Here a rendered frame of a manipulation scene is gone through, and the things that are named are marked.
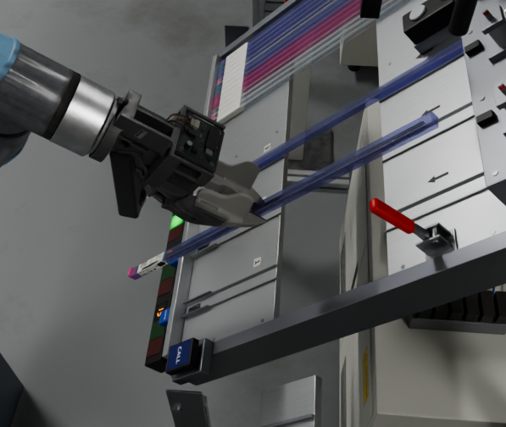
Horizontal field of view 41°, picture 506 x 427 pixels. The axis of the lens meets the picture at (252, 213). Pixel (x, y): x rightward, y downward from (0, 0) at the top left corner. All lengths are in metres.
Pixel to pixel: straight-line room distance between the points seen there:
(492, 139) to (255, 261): 0.40
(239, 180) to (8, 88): 0.27
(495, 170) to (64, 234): 1.56
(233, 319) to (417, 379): 0.34
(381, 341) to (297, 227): 0.92
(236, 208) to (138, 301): 1.18
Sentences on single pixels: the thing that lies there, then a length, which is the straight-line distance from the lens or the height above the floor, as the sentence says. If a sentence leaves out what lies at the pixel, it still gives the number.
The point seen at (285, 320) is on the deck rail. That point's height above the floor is 0.88.
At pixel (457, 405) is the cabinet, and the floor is 0.62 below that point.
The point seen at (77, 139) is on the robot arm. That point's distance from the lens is 0.70.
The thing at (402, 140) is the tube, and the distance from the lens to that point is 0.67.
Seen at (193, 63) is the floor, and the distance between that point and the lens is 2.51.
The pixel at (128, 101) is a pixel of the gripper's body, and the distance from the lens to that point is 0.69.
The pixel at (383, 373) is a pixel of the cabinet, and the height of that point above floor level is 0.62.
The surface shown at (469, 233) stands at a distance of 0.75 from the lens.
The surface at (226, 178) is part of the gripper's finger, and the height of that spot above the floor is 1.04.
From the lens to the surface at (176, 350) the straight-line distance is 0.94.
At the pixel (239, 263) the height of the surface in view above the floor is 0.80.
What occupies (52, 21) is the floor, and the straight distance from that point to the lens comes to 2.80.
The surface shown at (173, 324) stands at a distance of 1.02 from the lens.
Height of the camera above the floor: 1.64
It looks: 53 degrees down
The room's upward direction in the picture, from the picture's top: straight up
